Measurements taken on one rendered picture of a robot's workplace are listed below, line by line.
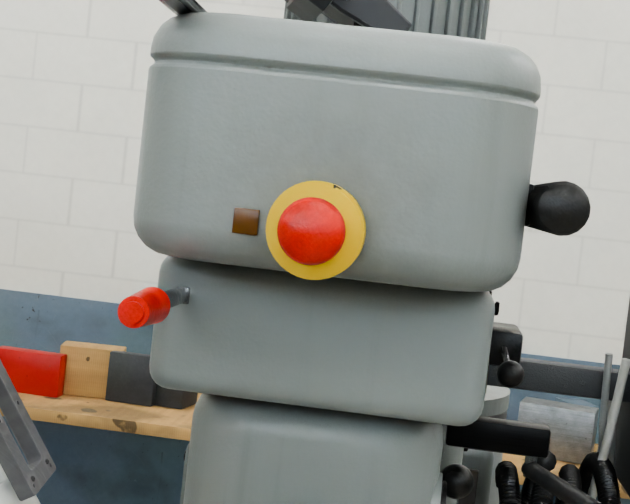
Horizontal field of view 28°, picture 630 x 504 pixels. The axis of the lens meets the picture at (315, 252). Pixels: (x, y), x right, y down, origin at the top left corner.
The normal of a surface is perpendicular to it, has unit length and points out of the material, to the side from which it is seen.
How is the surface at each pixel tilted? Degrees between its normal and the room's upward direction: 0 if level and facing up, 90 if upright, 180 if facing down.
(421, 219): 90
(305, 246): 95
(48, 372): 90
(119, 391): 90
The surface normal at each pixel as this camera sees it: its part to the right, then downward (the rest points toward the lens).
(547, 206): -0.10, 0.04
